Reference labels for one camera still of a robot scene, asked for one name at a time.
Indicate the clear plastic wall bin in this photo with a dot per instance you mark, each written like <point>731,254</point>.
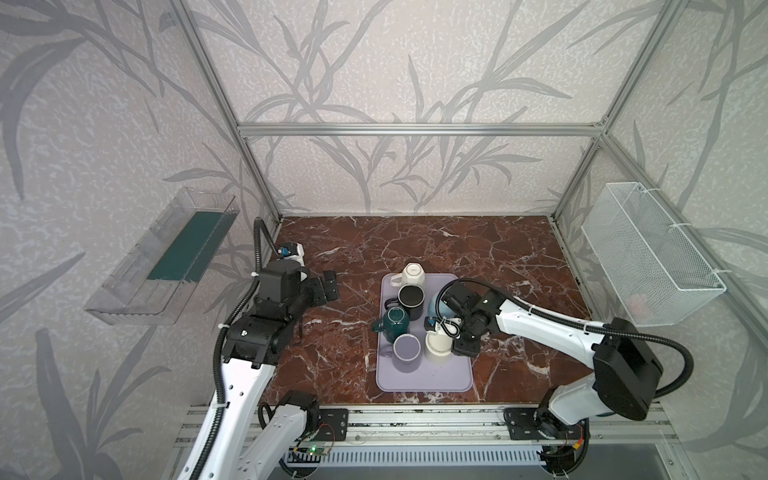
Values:
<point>127,297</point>

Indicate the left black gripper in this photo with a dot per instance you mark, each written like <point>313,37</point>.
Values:
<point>325,285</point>

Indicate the green pad in bin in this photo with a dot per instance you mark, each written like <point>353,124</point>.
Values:
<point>191,252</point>

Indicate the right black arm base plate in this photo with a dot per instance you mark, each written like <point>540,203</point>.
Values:
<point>529,423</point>

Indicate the white mug red interior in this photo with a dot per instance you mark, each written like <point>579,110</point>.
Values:
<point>439,338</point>

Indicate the light blue mug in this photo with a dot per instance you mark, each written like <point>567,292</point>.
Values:
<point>433,303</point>

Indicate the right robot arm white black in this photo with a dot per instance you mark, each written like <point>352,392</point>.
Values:
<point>628,369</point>

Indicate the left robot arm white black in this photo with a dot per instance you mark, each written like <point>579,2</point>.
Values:
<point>246,353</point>

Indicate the lavender rectangular tray mat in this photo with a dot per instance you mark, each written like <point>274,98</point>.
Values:
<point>427,373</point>

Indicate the green circuit board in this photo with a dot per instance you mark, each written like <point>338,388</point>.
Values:
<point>311,453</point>

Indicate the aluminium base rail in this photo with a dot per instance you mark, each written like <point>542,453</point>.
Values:
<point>481,424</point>

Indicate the aluminium frame crossbar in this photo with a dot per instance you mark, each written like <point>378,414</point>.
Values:
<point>248,130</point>

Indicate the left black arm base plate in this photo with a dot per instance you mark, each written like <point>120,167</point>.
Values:
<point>331,425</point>

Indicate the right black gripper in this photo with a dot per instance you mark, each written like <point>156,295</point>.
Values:
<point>466,328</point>

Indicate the lavender purple mug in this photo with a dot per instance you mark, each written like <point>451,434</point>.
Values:
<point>403,355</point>

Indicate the white octagonal mug upside down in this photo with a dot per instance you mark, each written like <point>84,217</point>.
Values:
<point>412,274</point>

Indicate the white wire mesh basket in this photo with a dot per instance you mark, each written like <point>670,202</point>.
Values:
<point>657,273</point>

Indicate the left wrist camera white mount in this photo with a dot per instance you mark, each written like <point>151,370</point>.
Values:
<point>292,251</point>

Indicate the dark green mug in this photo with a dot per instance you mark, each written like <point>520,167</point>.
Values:
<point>392,324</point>

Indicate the black mug white rim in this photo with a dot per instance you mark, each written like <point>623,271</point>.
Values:
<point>411,298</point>

